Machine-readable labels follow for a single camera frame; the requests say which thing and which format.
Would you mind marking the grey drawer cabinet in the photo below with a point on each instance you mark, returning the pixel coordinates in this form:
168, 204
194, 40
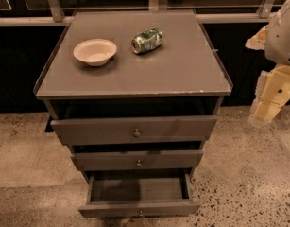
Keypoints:
182, 77

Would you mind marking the crushed green soda can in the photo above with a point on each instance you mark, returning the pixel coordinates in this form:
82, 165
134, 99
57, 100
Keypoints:
147, 41

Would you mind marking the metal railing frame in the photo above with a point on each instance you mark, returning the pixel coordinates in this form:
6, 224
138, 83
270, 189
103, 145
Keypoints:
62, 12

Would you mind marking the grey middle drawer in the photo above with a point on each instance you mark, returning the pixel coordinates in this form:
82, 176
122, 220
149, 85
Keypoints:
129, 160

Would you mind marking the grey bottom drawer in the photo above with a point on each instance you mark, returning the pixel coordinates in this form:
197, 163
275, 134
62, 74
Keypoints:
139, 195

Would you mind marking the grey drawer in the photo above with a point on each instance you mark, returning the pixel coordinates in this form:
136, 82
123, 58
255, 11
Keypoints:
129, 160
139, 195
133, 130

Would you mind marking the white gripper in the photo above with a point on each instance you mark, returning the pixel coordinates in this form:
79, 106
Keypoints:
281, 42

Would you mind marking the white paper bowl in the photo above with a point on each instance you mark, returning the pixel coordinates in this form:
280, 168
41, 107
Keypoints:
95, 52

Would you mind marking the grey top drawer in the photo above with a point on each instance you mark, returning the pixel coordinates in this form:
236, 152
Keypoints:
133, 130

